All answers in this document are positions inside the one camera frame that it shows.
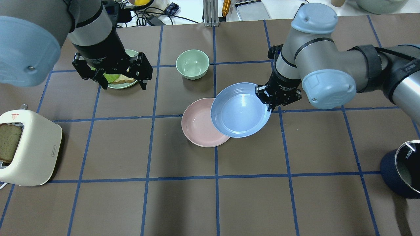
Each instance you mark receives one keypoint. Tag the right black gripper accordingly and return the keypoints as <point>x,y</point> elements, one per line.
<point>283,84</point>

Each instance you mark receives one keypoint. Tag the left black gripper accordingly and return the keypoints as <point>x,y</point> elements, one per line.
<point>102,52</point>

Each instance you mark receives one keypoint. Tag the blue plate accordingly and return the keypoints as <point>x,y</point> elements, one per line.
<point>237,111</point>

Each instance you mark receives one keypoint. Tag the pink plate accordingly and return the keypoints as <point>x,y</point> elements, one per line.
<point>197,126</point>

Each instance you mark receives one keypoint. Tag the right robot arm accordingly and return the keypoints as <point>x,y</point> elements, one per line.
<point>331,78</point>

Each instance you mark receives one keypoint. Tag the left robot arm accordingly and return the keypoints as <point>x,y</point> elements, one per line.
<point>32,33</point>

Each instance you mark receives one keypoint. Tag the brown bread slice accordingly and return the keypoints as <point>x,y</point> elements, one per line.
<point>124,79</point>

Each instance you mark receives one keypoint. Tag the green lettuce leaf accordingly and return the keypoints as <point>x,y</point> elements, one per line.
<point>111,77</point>

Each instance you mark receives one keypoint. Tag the green plate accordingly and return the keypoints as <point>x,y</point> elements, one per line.
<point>125,85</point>

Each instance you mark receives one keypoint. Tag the green bowl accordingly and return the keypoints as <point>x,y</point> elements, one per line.
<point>192,64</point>

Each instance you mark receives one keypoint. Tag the white bowl with yellow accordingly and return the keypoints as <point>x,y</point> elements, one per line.
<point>144,4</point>

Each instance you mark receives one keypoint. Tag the grey metal tin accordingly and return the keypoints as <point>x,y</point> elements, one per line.
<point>251,10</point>

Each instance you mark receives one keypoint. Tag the brass cylinder tool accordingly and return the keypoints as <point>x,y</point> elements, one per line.
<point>225,8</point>

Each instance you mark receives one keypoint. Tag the cream toaster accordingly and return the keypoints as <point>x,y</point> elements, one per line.
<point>36,153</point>

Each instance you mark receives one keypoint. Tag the bread slice in toaster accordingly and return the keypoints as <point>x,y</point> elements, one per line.
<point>9,140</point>

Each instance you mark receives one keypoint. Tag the large grey-green bowl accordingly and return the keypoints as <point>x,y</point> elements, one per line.
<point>381,6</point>

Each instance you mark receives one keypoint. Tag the dark blue pot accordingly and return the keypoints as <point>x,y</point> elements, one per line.
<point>400,170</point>

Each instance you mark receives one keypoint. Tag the aluminium profile post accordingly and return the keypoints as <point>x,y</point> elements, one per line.
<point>211,13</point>

